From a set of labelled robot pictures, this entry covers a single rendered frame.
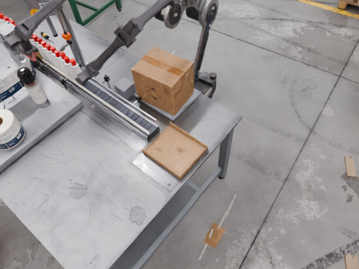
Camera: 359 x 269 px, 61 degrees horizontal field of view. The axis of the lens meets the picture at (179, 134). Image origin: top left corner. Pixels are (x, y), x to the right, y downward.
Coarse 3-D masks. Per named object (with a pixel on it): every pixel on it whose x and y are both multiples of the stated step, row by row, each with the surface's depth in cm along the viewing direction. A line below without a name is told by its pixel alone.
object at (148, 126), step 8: (56, 72) 224; (80, 88) 211; (88, 88) 211; (96, 88) 210; (104, 96) 206; (112, 104) 201; (120, 104) 201; (128, 112) 197; (136, 120) 193; (144, 120) 192; (144, 128) 189; (152, 128) 189
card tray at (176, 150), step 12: (168, 132) 192; (180, 132) 191; (156, 144) 187; (168, 144) 187; (180, 144) 187; (192, 144) 186; (204, 144) 182; (156, 156) 182; (168, 156) 182; (180, 156) 182; (192, 156) 181; (168, 168) 173; (180, 168) 177
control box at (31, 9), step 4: (24, 0) 179; (28, 0) 180; (32, 0) 181; (40, 0) 182; (44, 0) 182; (48, 0) 183; (28, 4) 182; (32, 4) 183; (36, 4) 183; (28, 8) 184; (32, 8) 184; (36, 8) 185; (32, 12) 186; (56, 12) 190
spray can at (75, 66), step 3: (72, 60) 197; (72, 63) 197; (75, 63) 199; (72, 66) 199; (75, 66) 200; (78, 66) 201; (72, 69) 202; (75, 69) 201; (78, 69) 202; (75, 72) 203; (78, 72) 203; (75, 75) 205
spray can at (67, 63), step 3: (66, 57) 199; (66, 60) 199; (69, 60) 200; (66, 63) 201; (69, 63) 201; (66, 66) 202; (69, 66) 202; (69, 69) 204; (69, 72) 206; (72, 72) 206; (72, 75) 209; (72, 78) 211
